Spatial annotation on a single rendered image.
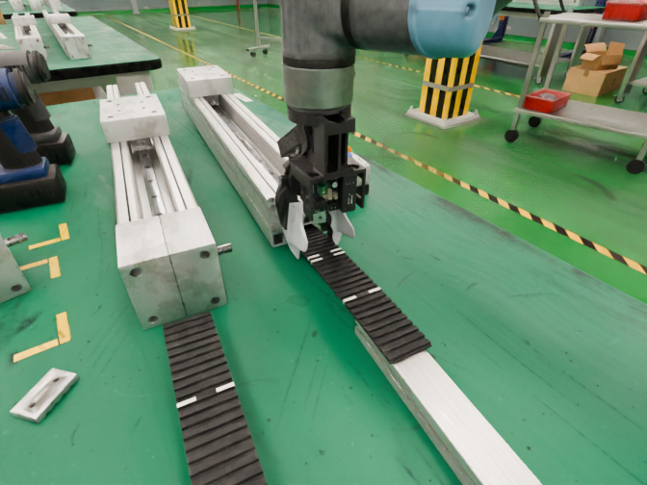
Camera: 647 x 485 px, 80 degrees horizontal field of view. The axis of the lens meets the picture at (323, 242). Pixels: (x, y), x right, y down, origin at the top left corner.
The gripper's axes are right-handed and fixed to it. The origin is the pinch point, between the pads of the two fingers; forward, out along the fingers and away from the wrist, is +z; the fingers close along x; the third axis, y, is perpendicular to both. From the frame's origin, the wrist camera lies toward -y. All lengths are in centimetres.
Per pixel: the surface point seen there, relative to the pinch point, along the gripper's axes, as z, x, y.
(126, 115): -10.5, -20.3, -37.9
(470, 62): 30, 245, -221
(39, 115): -8, -36, -54
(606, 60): 45, 446, -229
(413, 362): -0.9, -0.1, 23.7
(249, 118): -6.5, 2.9, -39.0
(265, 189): -6.4, -4.5, -6.9
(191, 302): 0.0, -18.2, 4.8
